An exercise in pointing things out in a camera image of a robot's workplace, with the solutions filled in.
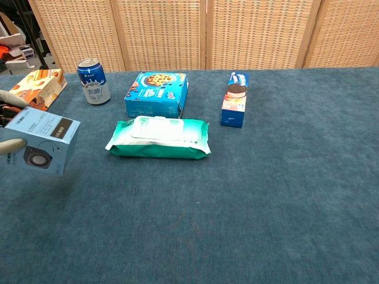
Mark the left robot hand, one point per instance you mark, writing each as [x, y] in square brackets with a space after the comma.
[9, 103]

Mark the light blue speaker box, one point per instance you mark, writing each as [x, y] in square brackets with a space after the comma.
[41, 142]

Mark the green wet wipe pack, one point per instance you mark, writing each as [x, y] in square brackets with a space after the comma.
[160, 139]

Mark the orange snack box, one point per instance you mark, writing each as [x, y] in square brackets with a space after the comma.
[41, 88]

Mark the white cardboard box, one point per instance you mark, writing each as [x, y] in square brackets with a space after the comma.
[16, 64]

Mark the small blue white box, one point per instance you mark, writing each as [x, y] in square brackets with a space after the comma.
[27, 52]

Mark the black tripod stand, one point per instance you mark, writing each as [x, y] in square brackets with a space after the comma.
[35, 44]

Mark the blue milk can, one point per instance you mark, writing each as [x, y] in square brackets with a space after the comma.
[94, 84]

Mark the woven wooden folding screen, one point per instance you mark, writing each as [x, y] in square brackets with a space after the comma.
[189, 32]

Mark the blue tablecloth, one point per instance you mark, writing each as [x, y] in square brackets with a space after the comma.
[207, 207]

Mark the blue sandwich cookie box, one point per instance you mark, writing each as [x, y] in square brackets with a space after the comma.
[235, 100]

